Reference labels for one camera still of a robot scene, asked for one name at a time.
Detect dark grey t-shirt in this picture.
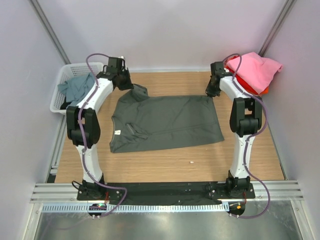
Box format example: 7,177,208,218
109,84,224,153

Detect aluminium corner post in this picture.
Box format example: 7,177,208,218
258,0,297,57
28,0,71,65

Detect orange folded t-shirt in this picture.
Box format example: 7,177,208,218
258,86,269,97

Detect red folded t-shirt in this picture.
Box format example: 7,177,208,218
224,54,257,95

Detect left aluminium corner post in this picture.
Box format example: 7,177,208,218
28,0,71,65

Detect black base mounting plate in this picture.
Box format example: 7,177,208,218
77,181,256,206

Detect slotted white cable duct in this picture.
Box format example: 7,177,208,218
42,202,229,214

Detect right aluminium corner post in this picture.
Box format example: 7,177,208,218
258,0,297,57

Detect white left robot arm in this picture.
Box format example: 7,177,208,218
66,56,133,200

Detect aluminium frame rail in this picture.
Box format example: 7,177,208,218
30,180,304,203

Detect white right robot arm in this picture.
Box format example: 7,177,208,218
205,61,263,200

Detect pink folded t-shirt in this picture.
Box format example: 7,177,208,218
235,52,283,95

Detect white plastic basket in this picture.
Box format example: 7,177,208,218
49,62,104,115

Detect light blue t-shirt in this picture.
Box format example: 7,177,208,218
57,73,95,106

